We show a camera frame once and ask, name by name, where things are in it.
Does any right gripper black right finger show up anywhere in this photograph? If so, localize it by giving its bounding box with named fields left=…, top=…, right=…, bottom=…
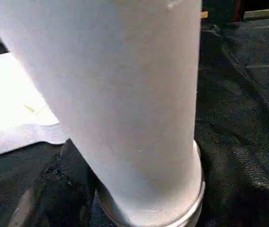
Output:
left=194, top=121, right=269, bottom=227

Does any black work mat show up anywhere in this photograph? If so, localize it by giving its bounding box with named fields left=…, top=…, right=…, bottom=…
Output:
left=0, top=19, right=269, bottom=227

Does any white plastic table top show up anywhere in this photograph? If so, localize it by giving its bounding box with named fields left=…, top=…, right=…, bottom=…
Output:
left=0, top=52, right=71, bottom=160

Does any white plastic table leg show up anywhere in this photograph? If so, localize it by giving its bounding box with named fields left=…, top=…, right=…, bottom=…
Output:
left=0, top=0, right=206, bottom=227

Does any black flat device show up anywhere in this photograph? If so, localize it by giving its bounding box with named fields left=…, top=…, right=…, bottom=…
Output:
left=241, top=7, right=269, bottom=20

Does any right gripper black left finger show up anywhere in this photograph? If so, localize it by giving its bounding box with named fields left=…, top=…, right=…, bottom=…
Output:
left=9, top=140, right=99, bottom=227

